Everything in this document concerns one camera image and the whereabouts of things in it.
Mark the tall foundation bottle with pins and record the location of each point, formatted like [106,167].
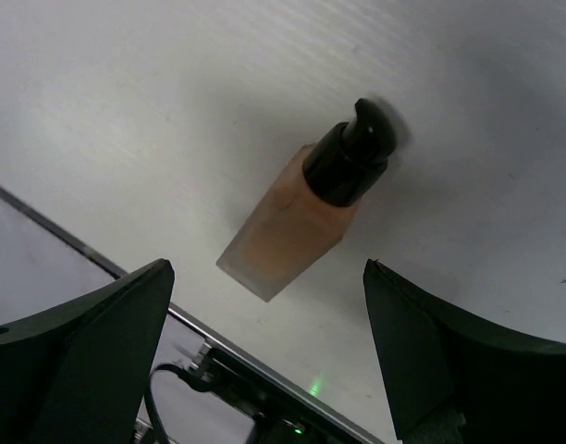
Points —
[309,207]

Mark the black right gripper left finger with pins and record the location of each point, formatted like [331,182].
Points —
[76,373]

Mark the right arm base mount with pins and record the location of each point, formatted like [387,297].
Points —
[279,412]

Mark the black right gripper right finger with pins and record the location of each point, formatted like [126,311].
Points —
[454,377]

